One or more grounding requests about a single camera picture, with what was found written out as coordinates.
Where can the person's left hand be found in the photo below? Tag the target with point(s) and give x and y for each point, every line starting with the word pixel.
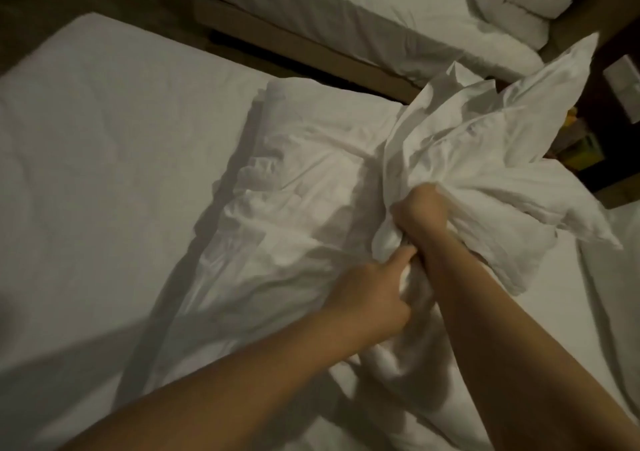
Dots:
pixel 375 296

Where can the person's right hand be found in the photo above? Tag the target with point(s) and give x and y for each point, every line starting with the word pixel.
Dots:
pixel 420 215

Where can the white duvet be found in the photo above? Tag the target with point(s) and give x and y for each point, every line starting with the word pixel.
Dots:
pixel 515 5
pixel 310 175

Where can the white pillow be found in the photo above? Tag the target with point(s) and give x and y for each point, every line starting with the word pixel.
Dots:
pixel 620 286

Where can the person's right forearm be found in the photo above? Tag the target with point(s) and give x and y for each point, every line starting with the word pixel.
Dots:
pixel 520 356

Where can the person's left forearm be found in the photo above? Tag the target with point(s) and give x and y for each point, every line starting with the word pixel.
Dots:
pixel 220 396

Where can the pale green box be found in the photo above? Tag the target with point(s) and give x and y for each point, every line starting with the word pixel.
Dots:
pixel 585 150

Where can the reddish wooden nightstand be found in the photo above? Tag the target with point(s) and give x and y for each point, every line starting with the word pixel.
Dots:
pixel 600 135

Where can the white switch panel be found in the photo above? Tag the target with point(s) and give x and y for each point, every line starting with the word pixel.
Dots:
pixel 622 73

